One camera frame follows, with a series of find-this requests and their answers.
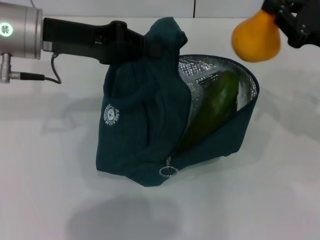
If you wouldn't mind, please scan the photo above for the dark teal insulated lunch bag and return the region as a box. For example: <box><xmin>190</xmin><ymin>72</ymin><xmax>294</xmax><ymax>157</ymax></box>
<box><xmin>96</xmin><ymin>16</ymin><xmax>260</xmax><ymax>188</ymax></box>

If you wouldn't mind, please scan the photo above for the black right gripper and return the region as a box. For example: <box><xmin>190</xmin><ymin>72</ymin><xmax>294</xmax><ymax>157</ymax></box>
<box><xmin>261</xmin><ymin>0</ymin><xmax>320</xmax><ymax>48</ymax></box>

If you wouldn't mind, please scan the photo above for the green cucumber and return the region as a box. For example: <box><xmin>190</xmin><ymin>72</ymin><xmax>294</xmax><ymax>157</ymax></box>
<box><xmin>179</xmin><ymin>71</ymin><xmax>241</xmax><ymax>153</ymax></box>

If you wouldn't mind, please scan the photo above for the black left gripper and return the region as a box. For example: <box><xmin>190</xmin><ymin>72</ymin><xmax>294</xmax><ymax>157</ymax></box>
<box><xmin>42</xmin><ymin>17</ymin><xmax>136</xmax><ymax>65</ymax></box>

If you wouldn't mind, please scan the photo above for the left arm grey cable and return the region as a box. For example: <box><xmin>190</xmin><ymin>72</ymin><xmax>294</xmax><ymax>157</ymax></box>
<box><xmin>0</xmin><ymin>52</ymin><xmax>62</xmax><ymax>85</ymax></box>

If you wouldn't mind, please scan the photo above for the orange pear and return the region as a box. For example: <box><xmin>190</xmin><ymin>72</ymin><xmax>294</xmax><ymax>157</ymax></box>
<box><xmin>231</xmin><ymin>8</ymin><xmax>282</xmax><ymax>63</ymax></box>

